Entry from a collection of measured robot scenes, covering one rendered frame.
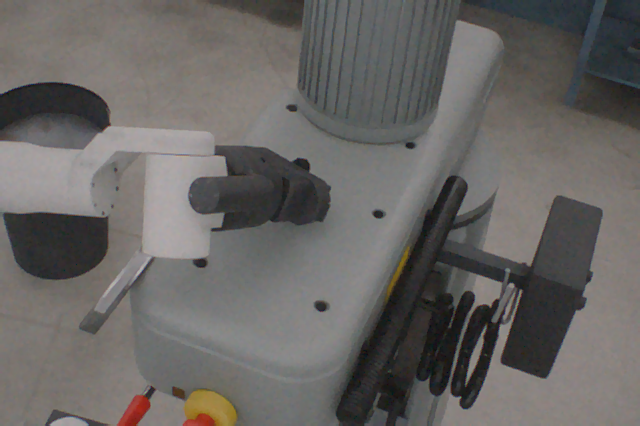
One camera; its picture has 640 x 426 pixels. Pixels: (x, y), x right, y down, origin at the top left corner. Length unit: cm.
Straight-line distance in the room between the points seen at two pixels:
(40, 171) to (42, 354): 252
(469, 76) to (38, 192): 93
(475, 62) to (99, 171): 94
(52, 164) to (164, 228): 13
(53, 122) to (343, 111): 247
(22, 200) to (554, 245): 78
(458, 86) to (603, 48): 349
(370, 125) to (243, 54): 371
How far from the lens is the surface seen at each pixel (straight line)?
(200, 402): 103
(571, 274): 135
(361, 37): 113
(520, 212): 415
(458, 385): 152
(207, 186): 83
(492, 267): 145
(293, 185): 98
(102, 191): 91
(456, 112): 155
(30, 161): 93
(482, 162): 177
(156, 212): 86
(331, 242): 106
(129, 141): 87
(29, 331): 350
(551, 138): 466
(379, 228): 109
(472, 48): 172
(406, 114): 120
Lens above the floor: 262
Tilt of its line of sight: 42 degrees down
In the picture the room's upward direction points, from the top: 7 degrees clockwise
